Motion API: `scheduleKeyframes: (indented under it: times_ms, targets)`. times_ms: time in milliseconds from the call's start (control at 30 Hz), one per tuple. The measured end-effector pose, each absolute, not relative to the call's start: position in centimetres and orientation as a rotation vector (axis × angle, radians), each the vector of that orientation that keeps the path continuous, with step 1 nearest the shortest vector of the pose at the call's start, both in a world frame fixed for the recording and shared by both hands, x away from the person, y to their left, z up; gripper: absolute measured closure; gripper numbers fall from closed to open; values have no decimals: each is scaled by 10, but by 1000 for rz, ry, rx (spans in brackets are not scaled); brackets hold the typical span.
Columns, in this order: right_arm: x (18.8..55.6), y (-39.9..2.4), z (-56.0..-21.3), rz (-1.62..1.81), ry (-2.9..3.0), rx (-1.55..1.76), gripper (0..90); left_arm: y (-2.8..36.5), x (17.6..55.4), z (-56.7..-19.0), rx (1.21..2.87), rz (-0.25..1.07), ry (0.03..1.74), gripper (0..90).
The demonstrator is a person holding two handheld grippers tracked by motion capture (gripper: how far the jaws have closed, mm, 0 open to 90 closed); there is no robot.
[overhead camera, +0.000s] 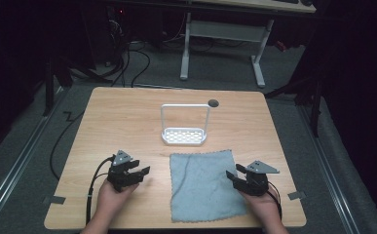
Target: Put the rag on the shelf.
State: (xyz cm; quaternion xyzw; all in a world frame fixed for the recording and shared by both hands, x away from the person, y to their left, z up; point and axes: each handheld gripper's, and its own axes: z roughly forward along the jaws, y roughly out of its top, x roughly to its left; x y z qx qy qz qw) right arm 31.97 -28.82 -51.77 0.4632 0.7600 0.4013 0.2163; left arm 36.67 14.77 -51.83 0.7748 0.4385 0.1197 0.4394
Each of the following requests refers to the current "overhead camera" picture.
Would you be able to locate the black stand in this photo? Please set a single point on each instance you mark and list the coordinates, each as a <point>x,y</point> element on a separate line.
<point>49,91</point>
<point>316,107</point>

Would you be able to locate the person's left hand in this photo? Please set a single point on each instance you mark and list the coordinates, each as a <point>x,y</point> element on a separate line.
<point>112,199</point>

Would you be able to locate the grey tape piece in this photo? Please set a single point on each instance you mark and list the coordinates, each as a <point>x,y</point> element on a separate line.
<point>296,195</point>
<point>55,200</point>

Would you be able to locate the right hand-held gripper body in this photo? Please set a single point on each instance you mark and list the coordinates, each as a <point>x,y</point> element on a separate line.
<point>256,182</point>

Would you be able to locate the person's right hand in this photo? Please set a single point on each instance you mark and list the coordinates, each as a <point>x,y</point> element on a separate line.
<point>263,206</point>

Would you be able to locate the grey cloth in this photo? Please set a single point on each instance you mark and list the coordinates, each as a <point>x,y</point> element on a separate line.
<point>205,188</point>

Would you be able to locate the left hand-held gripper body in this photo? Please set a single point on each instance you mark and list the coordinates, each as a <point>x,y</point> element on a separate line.
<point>120,175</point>

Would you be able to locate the metal floor rail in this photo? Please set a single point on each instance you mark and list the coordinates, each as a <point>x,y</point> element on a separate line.
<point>17,165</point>
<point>329,169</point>

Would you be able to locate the black round table grommet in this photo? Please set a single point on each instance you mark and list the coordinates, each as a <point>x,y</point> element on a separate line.
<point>213,103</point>

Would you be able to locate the white-legged desk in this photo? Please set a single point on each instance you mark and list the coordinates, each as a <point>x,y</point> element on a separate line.
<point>228,31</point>

